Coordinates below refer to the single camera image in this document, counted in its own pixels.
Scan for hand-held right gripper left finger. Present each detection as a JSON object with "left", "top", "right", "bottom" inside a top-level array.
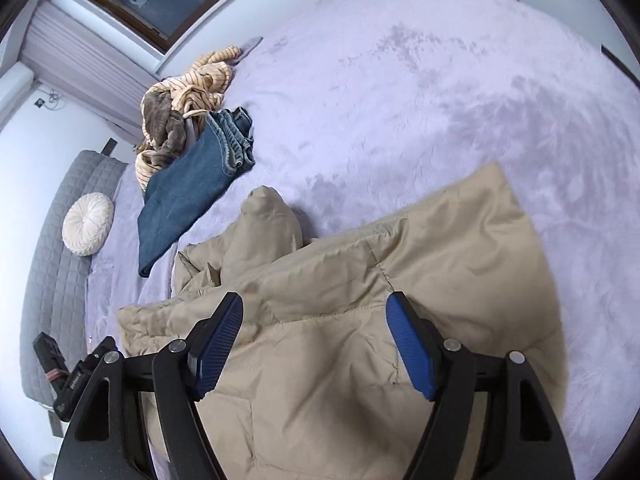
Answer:
[{"left": 52, "top": 291, "right": 245, "bottom": 480}]

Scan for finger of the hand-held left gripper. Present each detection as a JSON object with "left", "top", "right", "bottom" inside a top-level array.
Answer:
[
  {"left": 82, "top": 337, "right": 119, "bottom": 368},
  {"left": 32, "top": 332, "right": 69, "bottom": 384}
]

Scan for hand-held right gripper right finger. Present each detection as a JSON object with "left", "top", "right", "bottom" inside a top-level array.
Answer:
[{"left": 386, "top": 291, "right": 576, "bottom": 480}]

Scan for beige puffer jacket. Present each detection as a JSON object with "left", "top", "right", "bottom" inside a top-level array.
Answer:
[{"left": 116, "top": 161, "right": 568, "bottom": 480}]

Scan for grey quilted headboard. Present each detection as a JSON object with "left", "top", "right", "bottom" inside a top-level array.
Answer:
[{"left": 20, "top": 150, "right": 131, "bottom": 406}]

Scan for round cream pillow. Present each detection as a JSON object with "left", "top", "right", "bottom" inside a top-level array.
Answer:
[{"left": 62, "top": 192, "right": 116, "bottom": 256}]

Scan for folded blue jeans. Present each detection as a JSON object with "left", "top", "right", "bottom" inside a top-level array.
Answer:
[{"left": 137, "top": 106, "right": 256, "bottom": 277}]

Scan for brown plush cloth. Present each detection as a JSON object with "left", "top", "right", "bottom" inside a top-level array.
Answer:
[{"left": 141, "top": 84, "right": 187, "bottom": 161}]

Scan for lavender fleece blanket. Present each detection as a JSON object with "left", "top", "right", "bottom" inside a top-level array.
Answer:
[{"left": 87, "top": 0, "right": 640, "bottom": 480}]

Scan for tan striped cloth pile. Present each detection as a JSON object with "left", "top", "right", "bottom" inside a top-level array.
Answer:
[{"left": 135, "top": 45, "right": 242, "bottom": 193}]

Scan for pale pleated curtain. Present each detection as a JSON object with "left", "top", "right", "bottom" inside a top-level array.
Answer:
[{"left": 22, "top": 2, "right": 163, "bottom": 138}]

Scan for small grey cloth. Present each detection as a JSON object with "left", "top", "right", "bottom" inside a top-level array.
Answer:
[{"left": 239, "top": 36, "right": 265, "bottom": 61}]

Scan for black wall strip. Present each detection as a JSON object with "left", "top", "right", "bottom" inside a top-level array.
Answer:
[{"left": 600, "top": 45, "right": 640, "bottom": 86}]

